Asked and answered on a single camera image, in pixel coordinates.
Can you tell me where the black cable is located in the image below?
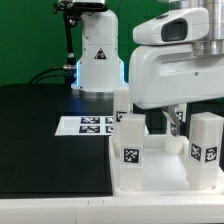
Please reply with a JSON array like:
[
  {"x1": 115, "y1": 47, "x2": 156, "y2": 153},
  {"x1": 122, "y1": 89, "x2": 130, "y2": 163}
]
[{"x1": 29, "y1": 65, "x2": 78, "y2": 85}]

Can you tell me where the white front fence bar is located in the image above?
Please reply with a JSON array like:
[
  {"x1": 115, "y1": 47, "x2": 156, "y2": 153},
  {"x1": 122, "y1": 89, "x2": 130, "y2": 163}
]
[{"x1": 0, "y1": 196, "x2": 224, "y2": 224}]

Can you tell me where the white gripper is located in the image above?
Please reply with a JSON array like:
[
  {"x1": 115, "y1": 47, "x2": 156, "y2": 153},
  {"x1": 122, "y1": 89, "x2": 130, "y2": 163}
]
[{"x1": 129, "y1": 44, "x2": 224, "y2": 136}]

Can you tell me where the white desk top tray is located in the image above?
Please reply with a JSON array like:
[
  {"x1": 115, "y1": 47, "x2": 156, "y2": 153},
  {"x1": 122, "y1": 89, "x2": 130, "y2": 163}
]
[{"x1": 109, "y1": 135, "x2": 224, "y2": 198}]

